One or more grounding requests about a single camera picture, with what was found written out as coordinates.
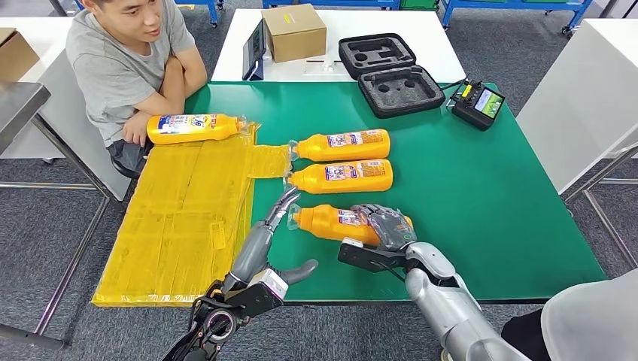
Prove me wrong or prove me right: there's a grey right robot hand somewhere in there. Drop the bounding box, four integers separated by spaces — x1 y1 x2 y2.
351 203 418 253

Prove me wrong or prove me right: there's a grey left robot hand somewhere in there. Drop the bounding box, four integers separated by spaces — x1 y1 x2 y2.
221 187 319 295

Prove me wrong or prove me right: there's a person's left hand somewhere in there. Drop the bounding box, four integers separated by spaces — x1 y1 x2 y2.
120 110 153 149

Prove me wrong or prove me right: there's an orange bottle with clear cap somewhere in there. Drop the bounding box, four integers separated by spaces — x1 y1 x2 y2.
146 113 249 146
283 159 394 196
287 203 415 247
287 129 391 163

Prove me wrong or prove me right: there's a black stool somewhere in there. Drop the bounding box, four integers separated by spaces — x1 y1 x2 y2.
110 156 143 181

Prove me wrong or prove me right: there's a person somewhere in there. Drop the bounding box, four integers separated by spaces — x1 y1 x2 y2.
500 268 638 361
65 0 209 173

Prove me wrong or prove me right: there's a yellow taped sheet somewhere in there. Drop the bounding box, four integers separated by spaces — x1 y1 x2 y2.
91 122 291 308

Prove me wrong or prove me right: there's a steel table with metal legs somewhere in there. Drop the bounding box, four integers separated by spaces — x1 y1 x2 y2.
0 82 120 350

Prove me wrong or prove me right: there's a black foam-lined case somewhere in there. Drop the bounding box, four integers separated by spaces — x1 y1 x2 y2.
338 32 446 120

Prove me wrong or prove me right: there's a black tablet on stand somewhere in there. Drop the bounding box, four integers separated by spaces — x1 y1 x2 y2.
242 19 268 82

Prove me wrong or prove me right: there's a plain cardboard box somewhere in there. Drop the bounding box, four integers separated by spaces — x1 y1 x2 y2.
0 27 41 83

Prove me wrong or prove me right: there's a black remote controller with screen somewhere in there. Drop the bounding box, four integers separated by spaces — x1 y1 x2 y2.
445 78 506 132

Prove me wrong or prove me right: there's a cardboard box with yellow label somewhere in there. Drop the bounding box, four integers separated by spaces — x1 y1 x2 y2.
261 4 328 64

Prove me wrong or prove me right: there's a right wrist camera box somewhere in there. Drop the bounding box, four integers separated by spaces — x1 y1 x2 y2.
338 238 410 274

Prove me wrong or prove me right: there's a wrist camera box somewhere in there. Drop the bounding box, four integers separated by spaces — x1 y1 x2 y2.
338 238 410 274
219 268 290 320

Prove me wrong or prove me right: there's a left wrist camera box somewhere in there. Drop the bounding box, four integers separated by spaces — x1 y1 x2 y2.
219 268 290 320

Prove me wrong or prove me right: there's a blue metal cart frame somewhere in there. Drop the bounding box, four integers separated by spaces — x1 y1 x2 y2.
439 0 595 36
174 0 225 29
261 0 403 11

